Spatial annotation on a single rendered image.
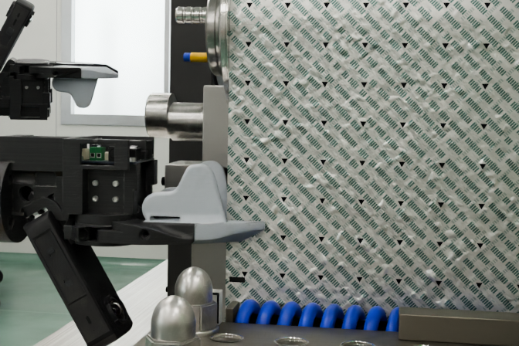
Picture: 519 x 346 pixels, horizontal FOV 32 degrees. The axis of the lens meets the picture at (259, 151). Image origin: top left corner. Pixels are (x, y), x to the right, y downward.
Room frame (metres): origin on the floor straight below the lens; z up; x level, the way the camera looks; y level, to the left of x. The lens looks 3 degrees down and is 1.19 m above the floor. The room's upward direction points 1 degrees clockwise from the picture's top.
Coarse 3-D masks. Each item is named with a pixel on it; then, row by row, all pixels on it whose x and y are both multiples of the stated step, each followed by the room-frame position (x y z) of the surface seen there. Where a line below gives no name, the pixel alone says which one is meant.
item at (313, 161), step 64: (256, 128) 0.69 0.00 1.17; (320, 128) 0.68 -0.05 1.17; (384, 128) 0.67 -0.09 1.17; (448, 128) 0.66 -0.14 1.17; (512, 128) 0.66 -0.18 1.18; (256, 192) 0.68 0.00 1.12; (320, 192) 0.68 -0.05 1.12; (384, 192) 0.67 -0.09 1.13; (448, 192) 0.66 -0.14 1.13; (512, 192) 0.66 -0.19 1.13; (256, 256) 0.68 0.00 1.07; (320, 256) 0.68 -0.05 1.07; (384, 256) 0.67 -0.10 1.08; (448, 256) 0.66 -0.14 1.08; (512, 256) 0.65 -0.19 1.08
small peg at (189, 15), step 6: (180, 12) 0.73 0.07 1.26; (186, 12) 0.73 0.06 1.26; (192, 12) 0.73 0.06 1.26; (198, 12) 0.73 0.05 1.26; (204, 12) 0.73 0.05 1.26; (180, 18) 0.73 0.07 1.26; (186, 18) 0.73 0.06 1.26; (192, 18) 0.73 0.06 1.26; (198, 18) 0.73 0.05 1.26; (204, 18) 0.73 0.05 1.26
